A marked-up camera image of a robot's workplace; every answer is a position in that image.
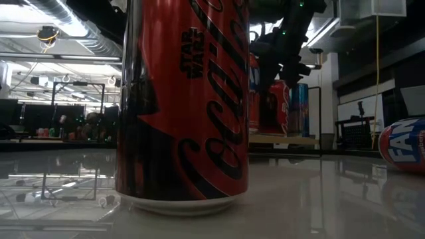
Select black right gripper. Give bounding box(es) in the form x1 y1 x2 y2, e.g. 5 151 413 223
250 28 313 100

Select red Coca-Cola can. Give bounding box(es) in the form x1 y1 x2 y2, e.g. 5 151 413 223
268 79 291 137

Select red Fanta strawberry can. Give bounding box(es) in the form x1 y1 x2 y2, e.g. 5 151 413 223
378 117 425 173
248 54 261 133

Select red Star Wars cola can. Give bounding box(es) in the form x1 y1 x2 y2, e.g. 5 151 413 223
115 0 250 216

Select silver and teal energy can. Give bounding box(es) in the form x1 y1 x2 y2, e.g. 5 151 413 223
290 82 310 137

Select grey waste bin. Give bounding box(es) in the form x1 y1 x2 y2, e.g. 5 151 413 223
321 132 336 150

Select person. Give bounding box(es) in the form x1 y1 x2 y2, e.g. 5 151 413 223
81 112 104 142

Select black monitor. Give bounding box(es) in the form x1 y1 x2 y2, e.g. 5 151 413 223
0 98 19 133

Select white wall panel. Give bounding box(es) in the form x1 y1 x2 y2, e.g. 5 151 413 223
337 94 385 133

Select black frame rig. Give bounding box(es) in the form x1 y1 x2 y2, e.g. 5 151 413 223
50 81 106 116

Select silver ceiling duct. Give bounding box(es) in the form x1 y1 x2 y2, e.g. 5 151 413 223
26 0 124 57

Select black ceiling cable reel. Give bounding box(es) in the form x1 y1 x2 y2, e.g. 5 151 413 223
36 25 60 43

